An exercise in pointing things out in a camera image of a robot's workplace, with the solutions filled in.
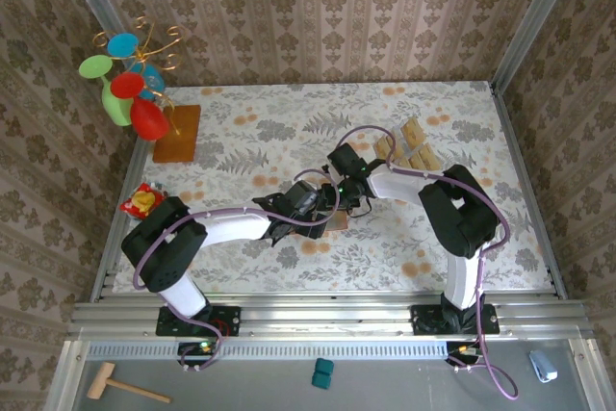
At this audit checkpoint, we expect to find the gold VIP card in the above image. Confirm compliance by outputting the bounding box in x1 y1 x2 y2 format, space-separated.
373 135 396 165
408 144 443 172
400 117 428 147

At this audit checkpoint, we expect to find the floral patterned tablecloth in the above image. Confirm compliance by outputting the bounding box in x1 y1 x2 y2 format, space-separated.
113 81 552 295

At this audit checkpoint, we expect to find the teal rubber block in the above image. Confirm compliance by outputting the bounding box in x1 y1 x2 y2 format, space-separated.
311 357 335 389

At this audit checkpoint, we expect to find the small black controller board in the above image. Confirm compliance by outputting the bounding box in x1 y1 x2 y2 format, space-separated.
445 341 483 368
177 341 217 368

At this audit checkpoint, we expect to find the grey metal platform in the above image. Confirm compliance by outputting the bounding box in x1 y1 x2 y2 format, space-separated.
45 338 607 411

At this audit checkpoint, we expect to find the red plastic wine glass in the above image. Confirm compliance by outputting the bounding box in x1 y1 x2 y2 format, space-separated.
110 71 170 141

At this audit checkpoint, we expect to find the green plastic wine glass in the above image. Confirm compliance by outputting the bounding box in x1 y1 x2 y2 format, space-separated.
78 54 135 127

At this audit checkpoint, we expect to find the wooden mallet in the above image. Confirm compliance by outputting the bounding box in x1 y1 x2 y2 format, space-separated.
86 361 172 405

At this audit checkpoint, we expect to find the blue plastic wine glass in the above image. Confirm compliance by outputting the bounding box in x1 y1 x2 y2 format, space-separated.
106 33 167 100

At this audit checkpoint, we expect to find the white blue stapler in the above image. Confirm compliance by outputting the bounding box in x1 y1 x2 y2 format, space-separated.
528 350 558 383

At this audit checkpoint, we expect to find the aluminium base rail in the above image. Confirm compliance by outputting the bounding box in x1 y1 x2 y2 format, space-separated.
66 298 598 341

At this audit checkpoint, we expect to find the grey slotted cable duct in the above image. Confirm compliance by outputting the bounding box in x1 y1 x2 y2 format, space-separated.
86 339 453 362

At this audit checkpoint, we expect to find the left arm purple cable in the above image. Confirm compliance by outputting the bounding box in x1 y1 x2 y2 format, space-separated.
132 168 341 374

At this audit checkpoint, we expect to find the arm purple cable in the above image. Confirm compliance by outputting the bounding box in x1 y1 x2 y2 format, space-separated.
132 168 341 374
336 125 521 401

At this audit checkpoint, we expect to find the aluminium side rail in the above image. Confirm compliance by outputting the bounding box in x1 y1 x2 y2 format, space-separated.
489 82 568 300

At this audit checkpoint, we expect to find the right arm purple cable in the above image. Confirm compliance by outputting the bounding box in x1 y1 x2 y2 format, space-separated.
336 125 521 401

